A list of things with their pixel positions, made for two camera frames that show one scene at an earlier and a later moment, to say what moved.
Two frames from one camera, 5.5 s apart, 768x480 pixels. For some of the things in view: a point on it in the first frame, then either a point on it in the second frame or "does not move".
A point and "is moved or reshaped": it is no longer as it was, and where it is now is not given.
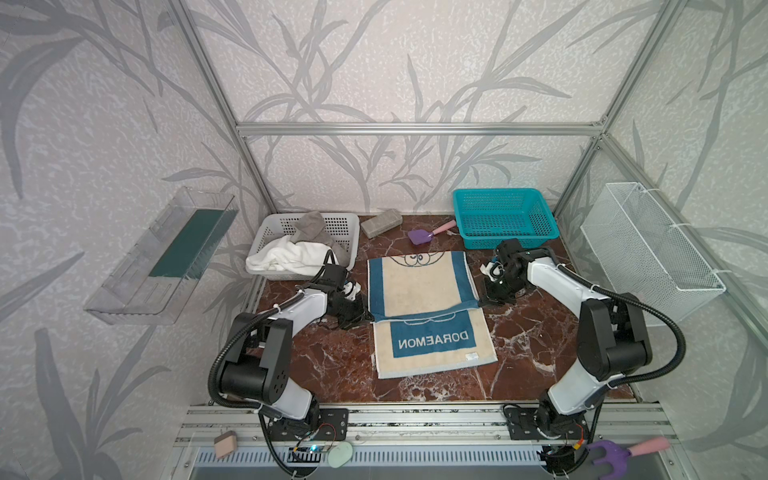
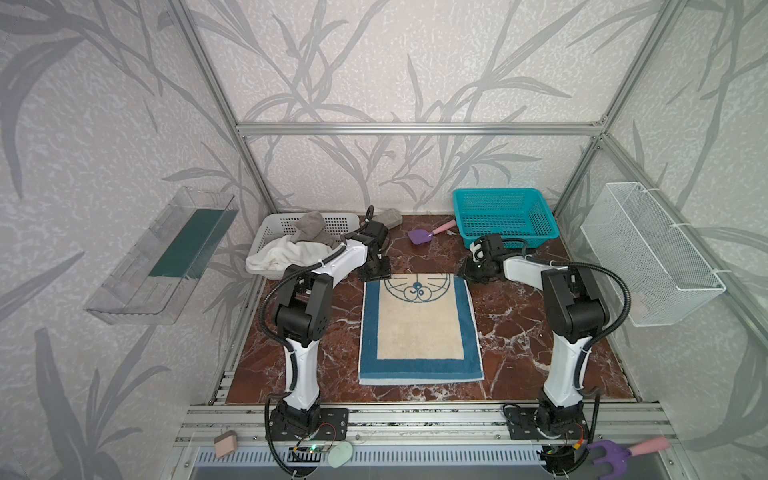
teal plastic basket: [487, 216] does not move
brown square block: [225, 444] does not move
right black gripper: [493, 287] -> [477, 268]
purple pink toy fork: [617, 455] does not move
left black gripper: [353, 309] -> [375, 264]
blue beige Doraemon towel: [425, 314] is moved or reshaped
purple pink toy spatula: [422, 236] does not move
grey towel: [311, 227] does not move
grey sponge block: [381, 223] does not move
